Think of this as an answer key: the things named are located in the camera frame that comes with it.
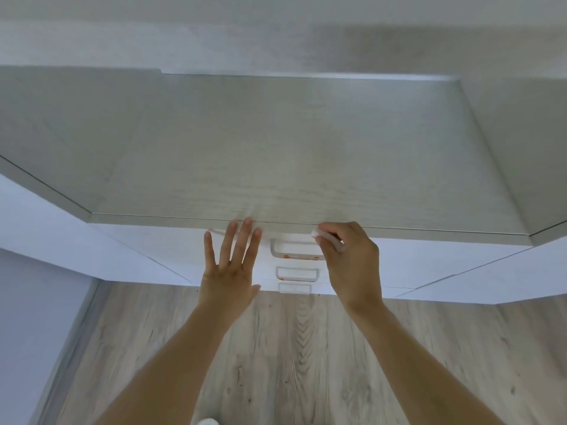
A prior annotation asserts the person's left hand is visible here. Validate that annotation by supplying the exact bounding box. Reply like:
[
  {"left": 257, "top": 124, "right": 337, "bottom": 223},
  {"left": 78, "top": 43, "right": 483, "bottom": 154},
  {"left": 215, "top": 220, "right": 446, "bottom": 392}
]
[{"left": 197, "top": 217, "right": 263, "bottom": 315}]

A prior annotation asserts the person's right hand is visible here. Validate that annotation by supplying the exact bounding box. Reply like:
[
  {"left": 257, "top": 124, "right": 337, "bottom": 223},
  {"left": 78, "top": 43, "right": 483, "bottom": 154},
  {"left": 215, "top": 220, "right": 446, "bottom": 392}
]
[{"left": 315, "top": 221, "right": 384, "bottom": 315}]

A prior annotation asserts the white wipe pad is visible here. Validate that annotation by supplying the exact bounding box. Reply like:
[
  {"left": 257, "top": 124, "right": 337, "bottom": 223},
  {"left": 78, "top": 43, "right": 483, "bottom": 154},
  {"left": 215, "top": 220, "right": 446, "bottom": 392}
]
[{"left": 309, "top": 228, "right": 346, "bottom": 254}]

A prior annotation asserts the white wooden cabinet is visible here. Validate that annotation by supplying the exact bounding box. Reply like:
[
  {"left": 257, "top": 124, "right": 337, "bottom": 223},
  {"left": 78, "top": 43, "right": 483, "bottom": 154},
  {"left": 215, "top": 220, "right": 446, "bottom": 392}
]
[{"left": 0, "top": 19, "right": 567, "bottom": 306}]

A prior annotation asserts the white cabinet door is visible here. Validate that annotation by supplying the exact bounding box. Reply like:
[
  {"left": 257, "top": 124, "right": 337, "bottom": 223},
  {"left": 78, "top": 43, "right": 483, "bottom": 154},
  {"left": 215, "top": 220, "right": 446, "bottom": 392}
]
[
  {"left": 395, "top": 236, "right": 567, "bottom": 306},
  {"left": 0, "top": 172, "right": 198, "bottom": 287}
]

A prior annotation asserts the person's right forearm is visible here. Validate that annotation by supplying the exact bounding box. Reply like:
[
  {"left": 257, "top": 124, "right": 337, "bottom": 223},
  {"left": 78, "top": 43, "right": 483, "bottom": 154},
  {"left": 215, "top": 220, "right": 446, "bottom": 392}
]
[{"left": 347, "top": 296, "right": 506, "bottom": 425}]

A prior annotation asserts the person's left forearm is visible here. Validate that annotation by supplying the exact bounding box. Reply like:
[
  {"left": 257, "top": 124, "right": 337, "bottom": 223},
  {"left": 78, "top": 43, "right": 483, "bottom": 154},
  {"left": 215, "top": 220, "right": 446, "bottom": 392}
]
[{"left": 95, "top": 305, "right": 242, "bottom": 425}]

